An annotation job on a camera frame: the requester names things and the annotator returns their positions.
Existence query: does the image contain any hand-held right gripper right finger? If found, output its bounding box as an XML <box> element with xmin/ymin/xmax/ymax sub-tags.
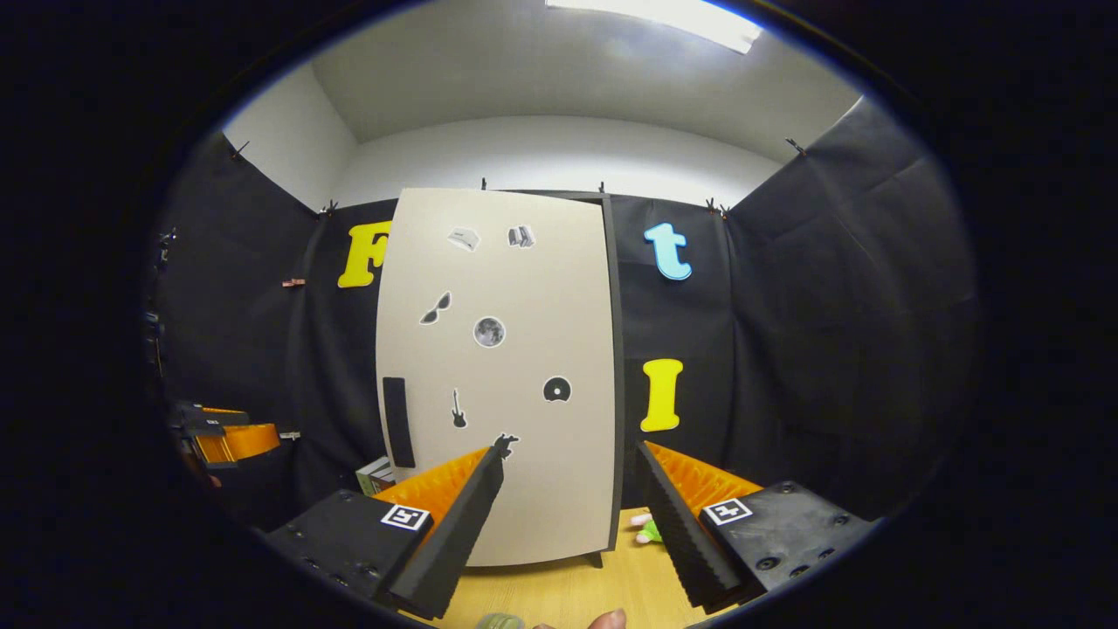
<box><xmin>636</xmin><ymin>439</ymin><xmax>879</xmax><ymax>614</ymax></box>

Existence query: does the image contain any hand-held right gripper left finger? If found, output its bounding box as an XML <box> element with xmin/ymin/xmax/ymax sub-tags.
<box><xmin>260</xmin><ymin>446</ymin><xmax>507</xmax><ymax>621</ymax></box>

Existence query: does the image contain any grey cabinet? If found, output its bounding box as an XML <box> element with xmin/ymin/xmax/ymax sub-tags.
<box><xmin>486</xmin><ymin>189</ymin><xmax>628</xmax><ymax>570</ymax></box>

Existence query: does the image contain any beige cabinet door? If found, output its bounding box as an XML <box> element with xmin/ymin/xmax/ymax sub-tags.
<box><xmin>376</xmin><ymin>187</ymin><xmax>614</xmax><ymax>569</ymax></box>

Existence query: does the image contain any green book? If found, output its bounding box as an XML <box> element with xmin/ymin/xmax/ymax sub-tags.
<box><xmin>355</xmin><ymin>456</ymin><xmax>396</xmax><ymax>498</ymax></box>

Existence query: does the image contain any black backdrop cloth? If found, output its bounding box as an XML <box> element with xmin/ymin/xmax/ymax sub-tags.
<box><xmin>150</xmin><ymin>94</ymin><xmax>981</xmax><ymax>534</ymax></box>

